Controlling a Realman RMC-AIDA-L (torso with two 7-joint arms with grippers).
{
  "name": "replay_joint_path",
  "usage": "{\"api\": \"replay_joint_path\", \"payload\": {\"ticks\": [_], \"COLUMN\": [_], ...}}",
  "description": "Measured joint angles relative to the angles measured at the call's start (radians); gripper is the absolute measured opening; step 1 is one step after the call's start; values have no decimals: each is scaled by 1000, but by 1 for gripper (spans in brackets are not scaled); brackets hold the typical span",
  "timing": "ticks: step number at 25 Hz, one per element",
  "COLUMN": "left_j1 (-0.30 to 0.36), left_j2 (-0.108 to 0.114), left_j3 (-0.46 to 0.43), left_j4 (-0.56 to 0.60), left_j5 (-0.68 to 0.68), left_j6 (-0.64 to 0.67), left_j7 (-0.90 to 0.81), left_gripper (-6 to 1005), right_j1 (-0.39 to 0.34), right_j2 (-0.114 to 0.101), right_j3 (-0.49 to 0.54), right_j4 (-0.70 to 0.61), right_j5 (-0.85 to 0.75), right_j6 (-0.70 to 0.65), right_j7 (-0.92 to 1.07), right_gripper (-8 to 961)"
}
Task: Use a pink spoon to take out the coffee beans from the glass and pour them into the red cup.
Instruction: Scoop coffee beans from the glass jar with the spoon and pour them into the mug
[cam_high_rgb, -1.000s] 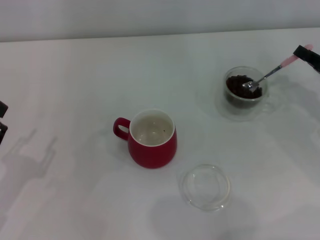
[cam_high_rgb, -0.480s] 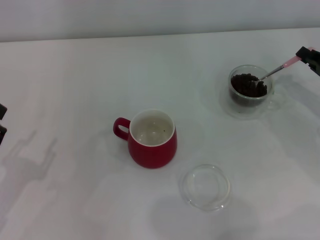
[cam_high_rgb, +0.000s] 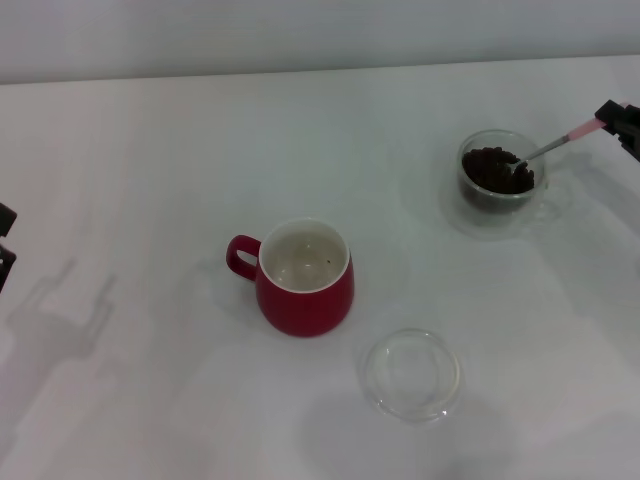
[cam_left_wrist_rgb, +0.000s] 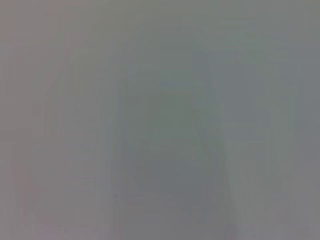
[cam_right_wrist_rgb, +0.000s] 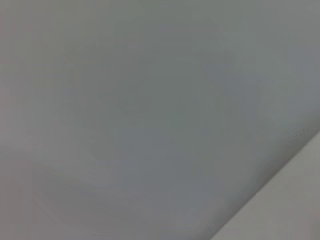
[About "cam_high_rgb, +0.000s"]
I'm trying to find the dark coffee bean pile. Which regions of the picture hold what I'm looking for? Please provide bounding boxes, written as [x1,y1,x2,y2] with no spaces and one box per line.
[460,146,536,211]

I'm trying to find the pink-handled metal spoon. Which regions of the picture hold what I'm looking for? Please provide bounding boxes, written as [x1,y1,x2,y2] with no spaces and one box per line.
[504,102,630,174]

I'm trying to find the red ceramic mug white inside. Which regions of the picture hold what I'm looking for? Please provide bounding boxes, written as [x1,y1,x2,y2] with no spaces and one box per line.
[224,217,355,339]

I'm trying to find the clear double-wall glass cup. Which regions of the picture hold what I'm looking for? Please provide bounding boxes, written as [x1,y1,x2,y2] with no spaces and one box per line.
[439,128,574,241]

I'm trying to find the clear shallow glass dish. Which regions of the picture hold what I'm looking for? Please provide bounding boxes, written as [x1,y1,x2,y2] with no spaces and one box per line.
[359,327,462,425]

